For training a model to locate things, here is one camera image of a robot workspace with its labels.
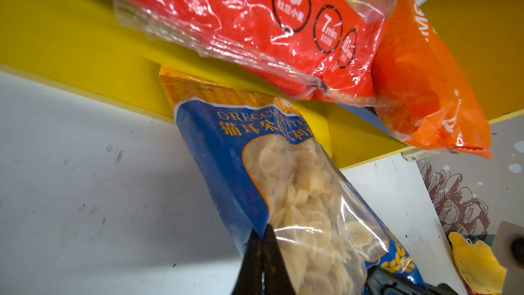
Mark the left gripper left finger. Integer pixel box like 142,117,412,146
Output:
231,230,263,295

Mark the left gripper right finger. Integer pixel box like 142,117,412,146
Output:
262,224,296,295

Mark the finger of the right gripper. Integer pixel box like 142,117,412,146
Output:
364,266,458,295

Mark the blue shell pasta bag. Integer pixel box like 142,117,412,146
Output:
159,66,424,294

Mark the orange pastatime pasta bag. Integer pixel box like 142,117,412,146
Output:
371,0,493,159

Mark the red noodle bag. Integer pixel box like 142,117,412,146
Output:
114,0,397,107

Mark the yellow plush toy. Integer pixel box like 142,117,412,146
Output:
448,232,507,294

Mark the small spice bottle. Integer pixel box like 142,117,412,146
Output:
401,148,439,162

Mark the yellow shelf unit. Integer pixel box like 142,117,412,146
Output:
0,0,524,171

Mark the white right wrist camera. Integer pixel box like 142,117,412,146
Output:
492,221,524,295

